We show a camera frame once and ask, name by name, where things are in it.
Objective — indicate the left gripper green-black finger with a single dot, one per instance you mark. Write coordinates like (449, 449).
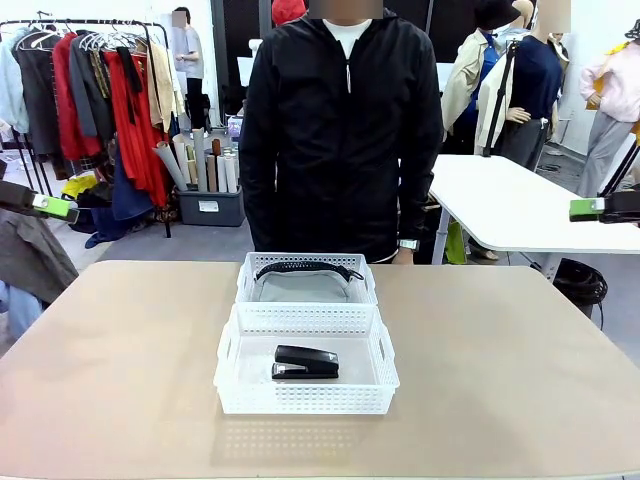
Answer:
(74, 216)
(50, 206)

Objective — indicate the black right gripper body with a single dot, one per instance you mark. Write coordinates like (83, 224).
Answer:
(622, 207)

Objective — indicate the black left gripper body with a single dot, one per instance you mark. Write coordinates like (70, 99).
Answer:
(12, 196)

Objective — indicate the grey Campus zipper pencil case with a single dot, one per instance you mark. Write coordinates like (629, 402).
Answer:
(305, 290)

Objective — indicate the black stapler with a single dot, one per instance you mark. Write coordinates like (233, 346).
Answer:
(305, 360)

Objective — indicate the person's left forearm black sleeve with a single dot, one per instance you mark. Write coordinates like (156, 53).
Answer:
(417, 200)

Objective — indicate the person's left hand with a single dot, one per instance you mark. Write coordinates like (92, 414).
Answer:
(402, 256)

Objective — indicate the dark blue cloth heap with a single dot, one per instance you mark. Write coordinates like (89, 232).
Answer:
(102, 227)

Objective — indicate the yellow bag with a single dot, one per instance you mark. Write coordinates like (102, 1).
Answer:
(77, 186)

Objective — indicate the black tripod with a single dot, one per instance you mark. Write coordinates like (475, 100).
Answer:
(622, 167)
(502, 90)

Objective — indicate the dark blue hanging garment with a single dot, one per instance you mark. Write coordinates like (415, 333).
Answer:
(127, 195)

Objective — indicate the white table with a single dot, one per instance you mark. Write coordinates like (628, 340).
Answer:
(525, 200)

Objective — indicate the long red dress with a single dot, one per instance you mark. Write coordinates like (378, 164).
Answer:
(145, 150)

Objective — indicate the dark grey hanging garment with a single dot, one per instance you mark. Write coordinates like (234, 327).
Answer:
(37, 100)

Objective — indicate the beige shoe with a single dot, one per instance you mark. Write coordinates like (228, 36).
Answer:
(485, 255)

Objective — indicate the red hanging garment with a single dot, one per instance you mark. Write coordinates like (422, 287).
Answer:
(65, 100)

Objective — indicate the light blue cloth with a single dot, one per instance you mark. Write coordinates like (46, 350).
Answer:
(20, 310)

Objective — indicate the light blue hanging garment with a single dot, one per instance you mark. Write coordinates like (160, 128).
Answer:
(12, 85)

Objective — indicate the grey hanging jacket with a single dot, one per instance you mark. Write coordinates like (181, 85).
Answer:
(82, 90)

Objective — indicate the mannequin in pink top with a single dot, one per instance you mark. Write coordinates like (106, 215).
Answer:
(615, 85)

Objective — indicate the beige paper roll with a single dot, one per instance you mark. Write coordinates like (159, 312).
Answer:
(182, 155)

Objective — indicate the green bag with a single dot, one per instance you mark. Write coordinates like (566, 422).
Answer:
(456, 245)

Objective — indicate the tall grey paper roll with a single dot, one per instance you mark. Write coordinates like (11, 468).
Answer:
(200, 160)

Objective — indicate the mannequin in navy top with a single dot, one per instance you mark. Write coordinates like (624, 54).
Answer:
(535, 75)

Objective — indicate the tan paper roll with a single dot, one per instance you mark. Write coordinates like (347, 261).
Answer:
(211, 175)

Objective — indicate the grey storage bin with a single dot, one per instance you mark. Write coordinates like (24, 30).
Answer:
(225, 210)

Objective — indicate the black hanging scarf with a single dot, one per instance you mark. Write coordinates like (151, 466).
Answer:
(131, 75)

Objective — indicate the white paper roll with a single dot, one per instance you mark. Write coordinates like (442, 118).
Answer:
(231, 175)
(222, 175)

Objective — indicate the beige hanging garment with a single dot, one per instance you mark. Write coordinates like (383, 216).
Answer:
(162, 90)

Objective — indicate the dark brown paper roll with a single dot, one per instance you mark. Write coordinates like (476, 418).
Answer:
(216, 147)

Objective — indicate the mannequin in beige trench coat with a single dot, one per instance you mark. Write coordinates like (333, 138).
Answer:
(470, 75)

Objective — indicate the silver wristwatch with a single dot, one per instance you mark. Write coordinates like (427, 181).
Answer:
(408, 244)

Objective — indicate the white perforated basket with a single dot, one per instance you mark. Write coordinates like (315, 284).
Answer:
(300, 400)
(243, 285)

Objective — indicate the black clothes rack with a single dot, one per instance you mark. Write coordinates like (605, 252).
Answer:
(100, 22)

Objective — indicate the bystander in grey shirt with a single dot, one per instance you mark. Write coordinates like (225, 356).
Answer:
(192, 55)

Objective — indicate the black bucket hat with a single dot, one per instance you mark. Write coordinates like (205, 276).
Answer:
(495, 15)

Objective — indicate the person in black jacket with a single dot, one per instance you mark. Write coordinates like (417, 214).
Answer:
(345, 140)

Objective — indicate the red hooded garment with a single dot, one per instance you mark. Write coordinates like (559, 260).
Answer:
(289, 10)

